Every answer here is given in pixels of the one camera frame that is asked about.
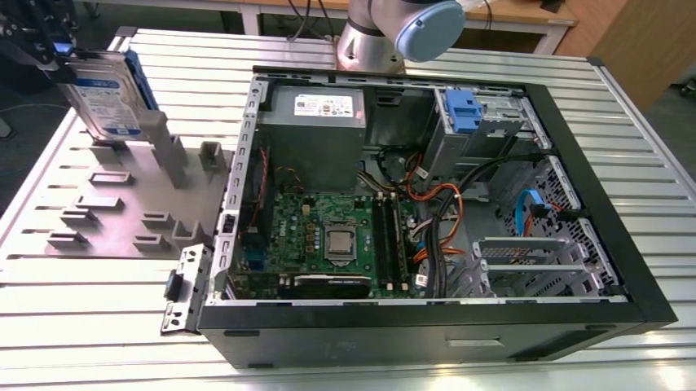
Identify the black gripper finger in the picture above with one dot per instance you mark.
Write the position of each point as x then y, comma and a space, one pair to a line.
51, 65

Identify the hard disk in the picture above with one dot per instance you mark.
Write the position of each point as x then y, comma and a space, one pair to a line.
106, 97

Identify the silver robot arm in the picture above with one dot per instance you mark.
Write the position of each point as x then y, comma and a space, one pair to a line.
370, 49

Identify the metal disk bay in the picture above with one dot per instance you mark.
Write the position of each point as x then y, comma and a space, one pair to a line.
544, 267

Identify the grey parts rack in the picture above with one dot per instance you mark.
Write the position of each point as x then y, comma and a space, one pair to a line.
136, 228

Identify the grey power supply unit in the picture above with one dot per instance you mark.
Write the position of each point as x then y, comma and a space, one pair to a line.
315, 155

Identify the blue black rear connector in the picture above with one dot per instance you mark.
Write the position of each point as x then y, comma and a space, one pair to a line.
174, 285

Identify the green motherboard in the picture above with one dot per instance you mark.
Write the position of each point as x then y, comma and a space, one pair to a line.
294, 228

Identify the silver CPU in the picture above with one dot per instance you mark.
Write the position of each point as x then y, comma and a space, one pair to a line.
341, 243

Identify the black graphics card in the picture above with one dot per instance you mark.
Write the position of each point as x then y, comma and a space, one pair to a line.
326, 285

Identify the blue plastic drive latch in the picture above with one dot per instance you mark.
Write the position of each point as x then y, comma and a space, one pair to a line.
462, 114

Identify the RAM stick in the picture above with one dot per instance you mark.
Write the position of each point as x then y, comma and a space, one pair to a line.
399, 242

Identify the metal optical drive cage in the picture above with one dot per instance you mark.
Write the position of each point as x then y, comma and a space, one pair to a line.
468, 150

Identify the wooden desk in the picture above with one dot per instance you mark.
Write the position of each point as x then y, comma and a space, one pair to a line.
516, 16

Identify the black PC case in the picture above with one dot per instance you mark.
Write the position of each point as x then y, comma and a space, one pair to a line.
381, 338

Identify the small black desk device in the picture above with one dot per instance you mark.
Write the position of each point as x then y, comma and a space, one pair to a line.
552, 5

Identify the wooden cabinet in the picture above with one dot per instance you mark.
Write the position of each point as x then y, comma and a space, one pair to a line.
641, 49

